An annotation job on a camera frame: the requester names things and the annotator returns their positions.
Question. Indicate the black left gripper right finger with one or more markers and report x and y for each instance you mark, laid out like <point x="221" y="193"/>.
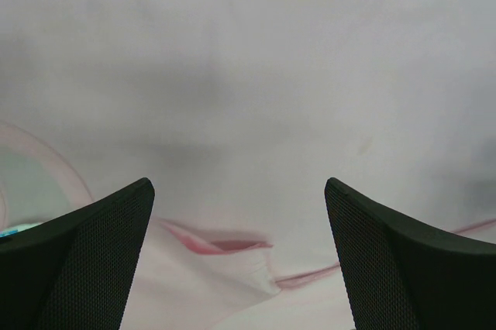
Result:
<point x="401" y="273"/>

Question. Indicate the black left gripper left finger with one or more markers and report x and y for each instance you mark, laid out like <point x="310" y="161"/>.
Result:
<point x="76" y="271"/>

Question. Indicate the pink t shirt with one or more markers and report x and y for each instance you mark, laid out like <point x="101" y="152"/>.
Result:
<point x="239" y="111"/>

